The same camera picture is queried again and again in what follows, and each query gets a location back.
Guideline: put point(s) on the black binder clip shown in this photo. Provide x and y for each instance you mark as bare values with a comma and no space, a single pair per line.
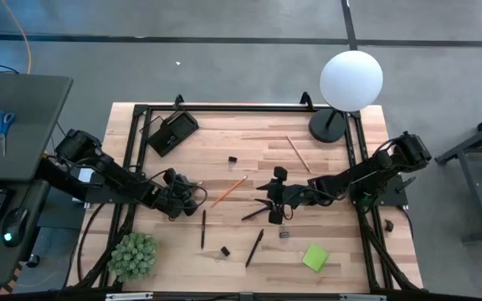
233,159
284,234
225,251

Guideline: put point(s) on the black knob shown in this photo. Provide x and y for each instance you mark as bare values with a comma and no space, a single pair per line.
388,226

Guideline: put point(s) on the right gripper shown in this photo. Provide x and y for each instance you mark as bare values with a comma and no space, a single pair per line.
285,194

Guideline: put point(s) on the grey side desk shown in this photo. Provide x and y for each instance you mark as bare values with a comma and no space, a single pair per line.
27,125

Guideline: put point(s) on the black metal table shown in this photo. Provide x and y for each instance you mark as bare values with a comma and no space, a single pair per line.
481,196

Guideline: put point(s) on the black aluminium table frame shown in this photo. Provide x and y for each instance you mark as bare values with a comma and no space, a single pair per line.
245,108

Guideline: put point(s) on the black computer mouse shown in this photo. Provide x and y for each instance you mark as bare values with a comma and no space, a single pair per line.
15,226

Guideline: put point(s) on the silver metal bracket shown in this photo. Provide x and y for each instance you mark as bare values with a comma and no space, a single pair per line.
128,296
362,297

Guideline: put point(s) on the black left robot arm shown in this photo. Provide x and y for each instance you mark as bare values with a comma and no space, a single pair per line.
115,177

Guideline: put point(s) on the orange pencil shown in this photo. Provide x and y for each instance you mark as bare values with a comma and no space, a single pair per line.
228,192

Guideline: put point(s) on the black pen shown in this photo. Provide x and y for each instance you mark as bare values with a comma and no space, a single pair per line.
203,230
251,215
254,248

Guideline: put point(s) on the white paper label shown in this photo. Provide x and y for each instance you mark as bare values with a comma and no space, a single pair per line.
85,175

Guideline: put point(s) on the green artificial potted plant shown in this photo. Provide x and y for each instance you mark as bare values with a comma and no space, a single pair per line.
132,257

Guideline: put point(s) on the black desk castor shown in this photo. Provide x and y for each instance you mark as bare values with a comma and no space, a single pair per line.
34,261

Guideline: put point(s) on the black mesh desk organizer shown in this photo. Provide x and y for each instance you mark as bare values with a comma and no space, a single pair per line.
174,131

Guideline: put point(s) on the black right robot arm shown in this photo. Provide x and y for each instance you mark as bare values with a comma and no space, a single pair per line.
350,177

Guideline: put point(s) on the green sticky note pad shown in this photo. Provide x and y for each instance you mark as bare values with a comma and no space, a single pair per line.
315,258

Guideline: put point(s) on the white globe lamp black base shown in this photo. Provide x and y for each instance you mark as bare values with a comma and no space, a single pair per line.
350,81

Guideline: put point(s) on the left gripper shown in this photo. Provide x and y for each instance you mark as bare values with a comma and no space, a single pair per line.
178,196

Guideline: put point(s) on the natural wood pencil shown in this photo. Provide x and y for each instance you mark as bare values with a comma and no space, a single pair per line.
298,154

